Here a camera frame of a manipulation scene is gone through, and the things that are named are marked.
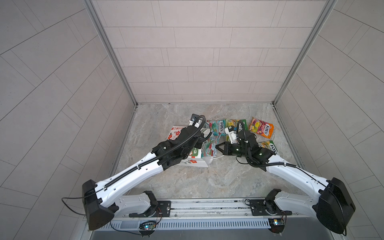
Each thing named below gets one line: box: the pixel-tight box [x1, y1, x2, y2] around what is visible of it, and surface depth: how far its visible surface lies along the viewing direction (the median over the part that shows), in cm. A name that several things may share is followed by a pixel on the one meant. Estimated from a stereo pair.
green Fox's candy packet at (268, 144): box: [258, 140, 278, 155], surface depth 93 cm
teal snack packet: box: [212, 119, 227, 136], surface depth 101 cm
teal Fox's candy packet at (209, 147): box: [201, 135, 217, 158], surface depth 79 cm
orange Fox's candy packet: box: [248, 117, 274, 139], surface depth 101 cm
